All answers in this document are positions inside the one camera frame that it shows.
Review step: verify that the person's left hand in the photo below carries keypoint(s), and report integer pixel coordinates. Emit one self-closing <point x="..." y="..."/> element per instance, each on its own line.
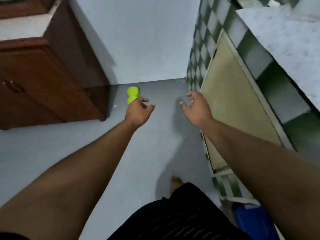
<point x="137" y="112"/>

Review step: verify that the person's right hand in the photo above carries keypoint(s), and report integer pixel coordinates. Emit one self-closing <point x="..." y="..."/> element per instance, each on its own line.
<point x="198" y="112"/>

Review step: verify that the yellow-green double pet bowl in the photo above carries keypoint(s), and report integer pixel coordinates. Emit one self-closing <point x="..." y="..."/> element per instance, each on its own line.
<point x="132" y="92"/>

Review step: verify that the blue lidded storage box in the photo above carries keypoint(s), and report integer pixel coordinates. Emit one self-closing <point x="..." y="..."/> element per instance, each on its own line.
<point x="252" y="222"/>

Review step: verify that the person's right forearm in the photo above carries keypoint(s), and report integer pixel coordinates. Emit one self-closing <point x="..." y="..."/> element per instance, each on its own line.
<point x="262" y="167"/>

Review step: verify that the person's left forearm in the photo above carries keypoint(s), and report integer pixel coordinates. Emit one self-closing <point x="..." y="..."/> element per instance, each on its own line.
<point x="62" y="182"/>

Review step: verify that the person's right foot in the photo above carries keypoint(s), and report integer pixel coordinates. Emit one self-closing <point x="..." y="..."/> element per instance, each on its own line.
<point x="176" y="184"/>

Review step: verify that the beige cupboard door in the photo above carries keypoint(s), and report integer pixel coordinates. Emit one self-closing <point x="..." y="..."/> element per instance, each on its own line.
<point x="232" y="97"/>

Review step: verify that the checkered tiled counter base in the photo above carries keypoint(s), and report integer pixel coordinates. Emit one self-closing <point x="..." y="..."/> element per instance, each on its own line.
<point x="270" y="72"/>

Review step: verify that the brown wooden cabinet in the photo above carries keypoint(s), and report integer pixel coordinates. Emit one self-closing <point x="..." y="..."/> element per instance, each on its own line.
<point x="50" y="79"/>

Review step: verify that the black shorts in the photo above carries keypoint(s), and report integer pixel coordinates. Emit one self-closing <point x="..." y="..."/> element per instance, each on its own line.
<point x="175" y="217"/>

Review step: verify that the white floral cloth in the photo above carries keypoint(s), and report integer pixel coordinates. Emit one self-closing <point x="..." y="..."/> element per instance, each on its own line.
<point x="287" y="39"/>

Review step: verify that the white crumpled tissue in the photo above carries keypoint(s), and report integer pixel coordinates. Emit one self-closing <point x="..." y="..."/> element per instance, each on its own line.
<point x="273" y="2"/>

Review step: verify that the white pillow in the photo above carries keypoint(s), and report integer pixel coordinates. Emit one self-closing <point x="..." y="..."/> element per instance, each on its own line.
<point x="307" y="9"/>

